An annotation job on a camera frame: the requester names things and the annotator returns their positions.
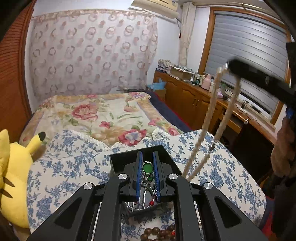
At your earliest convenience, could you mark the black storage box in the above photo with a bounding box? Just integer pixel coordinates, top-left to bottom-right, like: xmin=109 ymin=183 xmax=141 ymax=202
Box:
xmin=109 ymin=145 xmax=181 ymax=219

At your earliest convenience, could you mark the open cardboard box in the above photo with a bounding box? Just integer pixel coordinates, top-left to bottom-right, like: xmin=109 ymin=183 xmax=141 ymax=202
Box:
xmin=170 ymin=65 xmax=195 ymax=80

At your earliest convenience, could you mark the wooden sideboard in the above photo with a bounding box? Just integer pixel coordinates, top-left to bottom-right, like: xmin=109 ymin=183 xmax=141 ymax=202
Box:
xmin=153 ymin=70 xmax=278 ymax=144

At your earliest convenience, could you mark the wooden window frame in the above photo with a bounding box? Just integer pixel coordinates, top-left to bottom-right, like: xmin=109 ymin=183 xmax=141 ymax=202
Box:
xmin=198 ymin=7 xmax=292 ymax=127

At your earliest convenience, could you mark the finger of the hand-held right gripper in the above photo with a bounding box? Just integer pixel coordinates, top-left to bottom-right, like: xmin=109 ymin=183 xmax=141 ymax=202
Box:
xmin=225 ymin=59 xmax=296 ymax=109

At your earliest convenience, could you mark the wall air conditioner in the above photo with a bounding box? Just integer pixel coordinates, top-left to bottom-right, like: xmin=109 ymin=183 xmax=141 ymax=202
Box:
xmin=129 ymin=0 xmax=179 ymax=19

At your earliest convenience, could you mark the person's right forearm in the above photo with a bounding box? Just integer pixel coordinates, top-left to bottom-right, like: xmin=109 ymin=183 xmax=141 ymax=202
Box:
xmin=269 ymin=117 xmax=296 ymax=237

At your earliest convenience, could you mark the black chair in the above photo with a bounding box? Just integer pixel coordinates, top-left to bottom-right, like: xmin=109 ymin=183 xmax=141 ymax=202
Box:
xmin=229 ymin=120 xmax=278 ymax=186

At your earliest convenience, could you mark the grey window blind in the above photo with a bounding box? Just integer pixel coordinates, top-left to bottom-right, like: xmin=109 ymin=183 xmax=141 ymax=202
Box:
xmin=205 ymin=13 xmax=292 ymax=114

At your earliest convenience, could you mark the green pendant necklace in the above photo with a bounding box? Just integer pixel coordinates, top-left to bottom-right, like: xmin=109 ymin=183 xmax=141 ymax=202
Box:
xmin=139 ymin=161 xmax=155 ymax=207

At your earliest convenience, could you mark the small cardboard box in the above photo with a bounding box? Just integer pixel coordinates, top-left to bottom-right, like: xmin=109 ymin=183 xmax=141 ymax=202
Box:
xmin=154 ymin=88 xmax=166 ymax=100

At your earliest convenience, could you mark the circle print wall curtain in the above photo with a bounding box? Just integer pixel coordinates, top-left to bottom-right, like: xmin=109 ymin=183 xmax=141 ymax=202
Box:
xmin=29 ymin=9 xmax=159 ymax=100

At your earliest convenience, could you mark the wooden louvered wardrobe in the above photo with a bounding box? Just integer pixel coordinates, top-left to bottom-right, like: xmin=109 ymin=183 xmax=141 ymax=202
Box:
xmin=0 ymin=0 xmax=37 ymax=132

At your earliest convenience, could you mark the wooden bead bracelet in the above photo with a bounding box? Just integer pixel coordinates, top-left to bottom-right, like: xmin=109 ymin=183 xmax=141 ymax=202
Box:
xmin=141 ymin=224 xmax=177 ymax=241

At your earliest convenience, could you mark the blue floral pillow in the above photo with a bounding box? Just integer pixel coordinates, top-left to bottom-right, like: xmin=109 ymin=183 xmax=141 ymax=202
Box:
xmin=26 ymin=129 xmax=267 ymax=241

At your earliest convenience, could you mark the beige window curtain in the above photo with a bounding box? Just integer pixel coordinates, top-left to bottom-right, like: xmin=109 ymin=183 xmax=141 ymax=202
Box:
xmin=179 ymin=2 xmax=197 ymax=67

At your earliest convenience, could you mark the pink thermos jug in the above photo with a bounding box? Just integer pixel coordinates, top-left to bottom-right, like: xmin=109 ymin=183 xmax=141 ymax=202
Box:
xmin=201 ymin=74 xmax=212 ymax=90

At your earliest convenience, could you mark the beige rope necklace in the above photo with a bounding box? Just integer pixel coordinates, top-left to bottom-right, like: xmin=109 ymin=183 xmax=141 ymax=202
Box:
xmin=183 ymin=66 xmax=242 ymax=182

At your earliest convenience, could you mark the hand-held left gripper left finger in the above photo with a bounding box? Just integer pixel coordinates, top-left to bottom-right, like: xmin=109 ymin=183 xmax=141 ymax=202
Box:
xmin=26 ymin=150 xmax=142 ymax=241

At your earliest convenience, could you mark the stack of folded cloths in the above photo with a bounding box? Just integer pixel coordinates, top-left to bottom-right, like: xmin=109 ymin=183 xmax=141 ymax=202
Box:
xmin=156 ymin=59 xmax=171 ymax=73

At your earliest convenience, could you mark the yellow plush toy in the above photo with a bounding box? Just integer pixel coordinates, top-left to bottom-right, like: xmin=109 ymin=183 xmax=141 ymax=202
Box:
xmin=0 ymin=129 xmax=46 ymax=229

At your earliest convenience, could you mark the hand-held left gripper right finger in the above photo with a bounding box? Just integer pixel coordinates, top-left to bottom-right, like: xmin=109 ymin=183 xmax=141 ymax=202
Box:
xmin=152 ymin=151 xmax=269 ymax=241

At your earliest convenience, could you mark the dark blue bed sheet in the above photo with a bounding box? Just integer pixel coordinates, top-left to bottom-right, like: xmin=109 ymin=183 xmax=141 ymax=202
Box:
xmin=146 ymin=90 xmax=192 ymax=132

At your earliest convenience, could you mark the blue plastic bag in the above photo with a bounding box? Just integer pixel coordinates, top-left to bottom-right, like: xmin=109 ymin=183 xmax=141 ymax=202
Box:
xmin=148 ymin=78 xmax=166 ymax=91

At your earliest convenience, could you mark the floral bed blanket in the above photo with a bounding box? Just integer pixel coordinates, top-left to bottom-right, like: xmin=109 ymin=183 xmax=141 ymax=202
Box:
xmin=18 ymin=91 xmax=185 ymax=147

